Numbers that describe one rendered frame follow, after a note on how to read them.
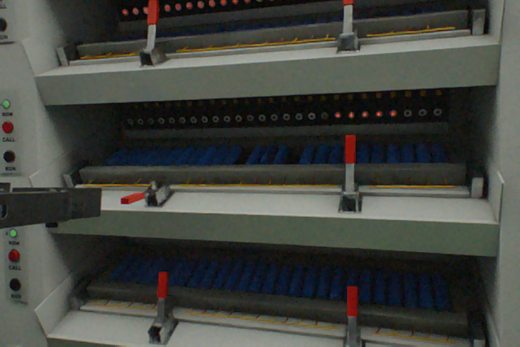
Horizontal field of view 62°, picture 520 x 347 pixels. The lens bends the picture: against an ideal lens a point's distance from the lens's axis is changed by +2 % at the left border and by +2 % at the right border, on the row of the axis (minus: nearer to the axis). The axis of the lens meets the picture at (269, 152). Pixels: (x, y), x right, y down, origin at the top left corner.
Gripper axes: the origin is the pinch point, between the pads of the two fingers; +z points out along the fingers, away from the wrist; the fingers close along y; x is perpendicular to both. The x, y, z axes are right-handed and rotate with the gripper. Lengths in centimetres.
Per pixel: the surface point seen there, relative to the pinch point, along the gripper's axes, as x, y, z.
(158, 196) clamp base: 0.3, 1.0, 16.7
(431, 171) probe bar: 4.1, 36.4, 22.1
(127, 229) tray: -4.5, -4.5, 18.1
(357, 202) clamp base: 0.2, 27.6, 16.3
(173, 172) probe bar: 3.6, 0.5, 21.5
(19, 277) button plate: -12.2, -22.0, 17.6
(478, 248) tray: -4.5, 40.8, 18.1
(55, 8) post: 28.5, -18.1, 17.4
